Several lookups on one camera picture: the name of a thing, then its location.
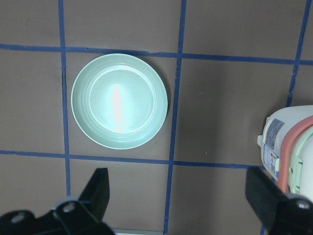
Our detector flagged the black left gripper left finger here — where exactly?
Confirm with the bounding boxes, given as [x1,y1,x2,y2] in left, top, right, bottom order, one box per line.
[0,168,114,235]

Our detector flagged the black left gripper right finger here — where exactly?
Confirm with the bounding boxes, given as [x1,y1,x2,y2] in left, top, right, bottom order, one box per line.
[245,167,313,235]

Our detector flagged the white rice cooker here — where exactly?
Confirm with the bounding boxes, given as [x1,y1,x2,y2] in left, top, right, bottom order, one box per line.
[257,105,313,200]

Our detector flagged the green plate near centre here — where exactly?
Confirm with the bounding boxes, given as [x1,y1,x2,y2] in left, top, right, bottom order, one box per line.
[70,53,168,150]

